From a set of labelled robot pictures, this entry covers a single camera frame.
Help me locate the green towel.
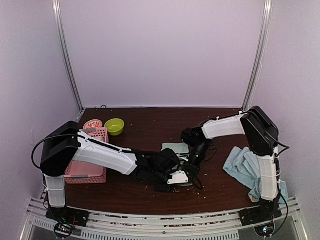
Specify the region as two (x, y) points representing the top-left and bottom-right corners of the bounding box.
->
(161, 142), (195, 188)

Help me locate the pink plastic basket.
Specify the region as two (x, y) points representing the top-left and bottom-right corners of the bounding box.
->
(64, 127), (109, 185)

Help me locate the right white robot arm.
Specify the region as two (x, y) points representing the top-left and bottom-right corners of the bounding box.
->
(181, 106), (281, 221)

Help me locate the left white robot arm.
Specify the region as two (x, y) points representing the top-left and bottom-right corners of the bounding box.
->
(36, 121), (189, 222)

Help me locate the blue towel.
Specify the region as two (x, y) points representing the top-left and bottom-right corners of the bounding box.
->
(223, 147), (288, 204)

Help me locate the green bowl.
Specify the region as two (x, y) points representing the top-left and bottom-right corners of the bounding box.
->
(104, 118), (125, 136)

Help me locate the red patterned bowl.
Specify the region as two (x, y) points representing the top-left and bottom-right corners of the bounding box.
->
(83, 119), (104, 130)

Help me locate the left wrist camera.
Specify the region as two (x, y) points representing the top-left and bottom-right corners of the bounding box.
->
(154, 170), (189, 193)

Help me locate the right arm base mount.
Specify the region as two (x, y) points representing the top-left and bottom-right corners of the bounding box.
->
(238, 206), (282, 238)

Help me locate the aluminium front rail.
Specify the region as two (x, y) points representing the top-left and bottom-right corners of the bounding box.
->
(17, 194), (311, 240)

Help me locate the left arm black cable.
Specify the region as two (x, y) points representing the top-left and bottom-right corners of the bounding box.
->
(31, 133), (78, 171)

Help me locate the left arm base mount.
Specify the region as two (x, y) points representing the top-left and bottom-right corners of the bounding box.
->
(45, 208), (89, 239)

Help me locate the right aluminium frame post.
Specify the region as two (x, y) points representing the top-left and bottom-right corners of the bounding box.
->
(241, 0), (274, 111)

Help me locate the aluminium frame post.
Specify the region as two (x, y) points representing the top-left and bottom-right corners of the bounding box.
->
(52, 0), (84, 112)
(241, 0), (274, 111)

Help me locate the left aluminium frame post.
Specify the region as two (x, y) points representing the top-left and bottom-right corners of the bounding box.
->
(52, 0), (84, 112)

